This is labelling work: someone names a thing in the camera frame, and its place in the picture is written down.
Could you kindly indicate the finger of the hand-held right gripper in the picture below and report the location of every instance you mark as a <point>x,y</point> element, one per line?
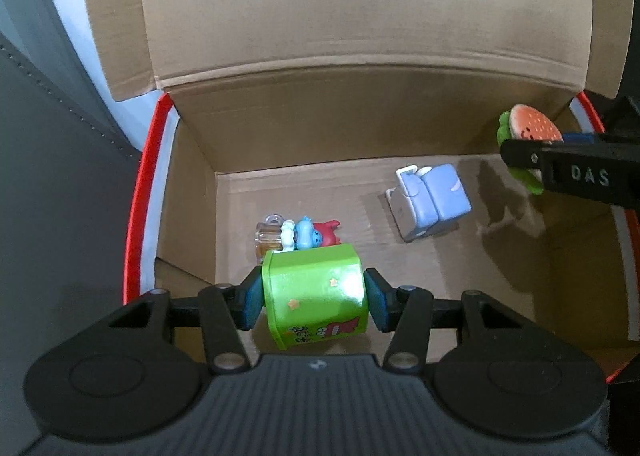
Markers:
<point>575,174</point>
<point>622,119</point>

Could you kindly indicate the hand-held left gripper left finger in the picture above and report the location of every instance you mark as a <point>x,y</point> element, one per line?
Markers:
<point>252,298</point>

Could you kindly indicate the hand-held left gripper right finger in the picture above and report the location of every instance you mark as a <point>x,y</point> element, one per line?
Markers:
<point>376,301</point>

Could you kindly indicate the green cube toy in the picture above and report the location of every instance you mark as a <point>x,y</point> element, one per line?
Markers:
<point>315,296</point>

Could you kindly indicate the hamburger toy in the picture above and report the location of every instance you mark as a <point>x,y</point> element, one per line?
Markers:
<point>530,124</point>

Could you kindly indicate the blue and red figure toy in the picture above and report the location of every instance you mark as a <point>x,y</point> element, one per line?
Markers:
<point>312,233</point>

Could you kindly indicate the pale blue block toy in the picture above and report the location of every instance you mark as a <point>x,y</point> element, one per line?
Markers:
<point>440,196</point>

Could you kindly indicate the red cardboard shoe box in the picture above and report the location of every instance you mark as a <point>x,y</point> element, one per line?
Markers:
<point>350,111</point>

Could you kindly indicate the grey leather chair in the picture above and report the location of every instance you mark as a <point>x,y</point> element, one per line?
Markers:
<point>60,186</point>

